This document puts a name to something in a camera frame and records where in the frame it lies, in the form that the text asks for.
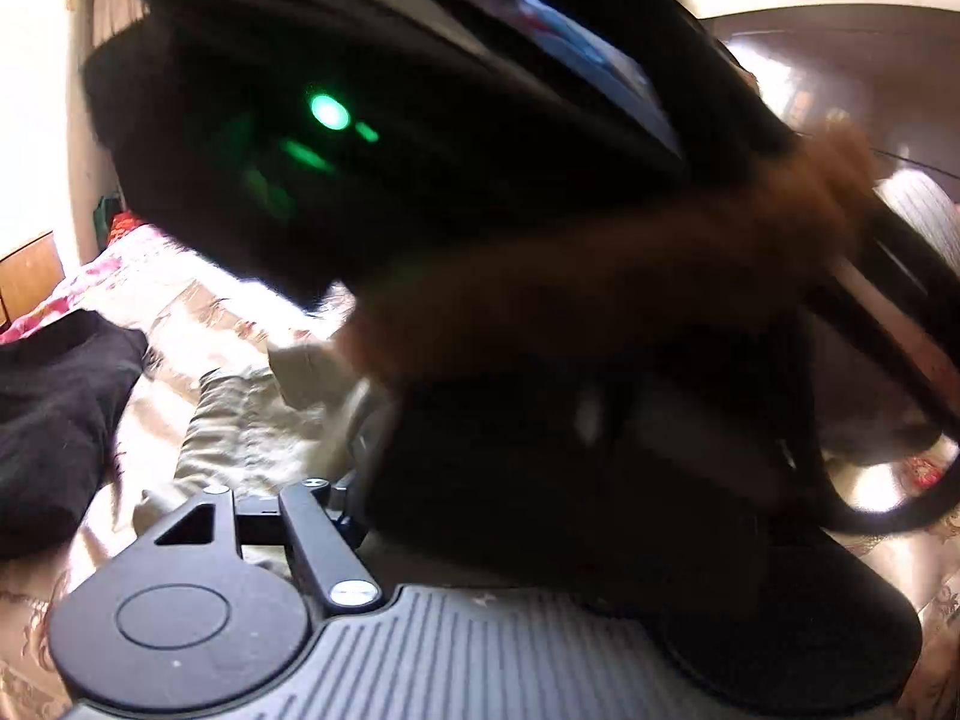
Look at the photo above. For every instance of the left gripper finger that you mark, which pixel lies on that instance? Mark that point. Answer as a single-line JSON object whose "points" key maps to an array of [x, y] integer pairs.
{"points": [[309, 520]]}

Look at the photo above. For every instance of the olive green pants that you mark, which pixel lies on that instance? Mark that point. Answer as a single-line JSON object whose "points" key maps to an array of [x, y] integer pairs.
{"points": [[259, 429]]}

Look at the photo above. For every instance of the hand in brown sleeve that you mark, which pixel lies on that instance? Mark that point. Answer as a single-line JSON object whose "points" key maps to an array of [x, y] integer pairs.
{"points": [[743, 251]]}

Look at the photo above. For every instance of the red gift bag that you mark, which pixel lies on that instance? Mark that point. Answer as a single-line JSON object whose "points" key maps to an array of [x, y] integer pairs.
{"points": [[122, 224]]}

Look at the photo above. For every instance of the black folded garment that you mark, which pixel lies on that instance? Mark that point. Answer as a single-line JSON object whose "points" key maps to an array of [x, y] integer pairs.
{"points": [[64, 391]]}

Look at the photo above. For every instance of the wooden TV cabinet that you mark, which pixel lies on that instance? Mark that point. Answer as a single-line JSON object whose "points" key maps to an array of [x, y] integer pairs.
{"points": [[28, 276]]}

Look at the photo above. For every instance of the dark wooden headboard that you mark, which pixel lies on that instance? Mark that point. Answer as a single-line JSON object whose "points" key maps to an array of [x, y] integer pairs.
{"points": [[892, 70]]}

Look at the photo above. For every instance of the floral satin bedspread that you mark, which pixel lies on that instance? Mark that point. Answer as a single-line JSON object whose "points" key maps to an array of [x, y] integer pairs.
{"points": [[641, 568]]}

